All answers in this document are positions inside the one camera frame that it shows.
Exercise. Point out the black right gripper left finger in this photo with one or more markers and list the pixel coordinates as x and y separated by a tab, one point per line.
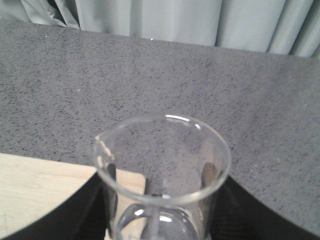
82	216

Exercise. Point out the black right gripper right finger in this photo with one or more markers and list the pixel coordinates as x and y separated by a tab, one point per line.
240	216

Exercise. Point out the clear glass beaker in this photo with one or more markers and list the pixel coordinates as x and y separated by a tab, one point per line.
161	174

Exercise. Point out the light wooden cutting board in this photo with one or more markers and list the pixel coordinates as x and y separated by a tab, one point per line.
31	187

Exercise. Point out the grey curtain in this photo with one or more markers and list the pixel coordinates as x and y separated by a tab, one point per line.
287	27

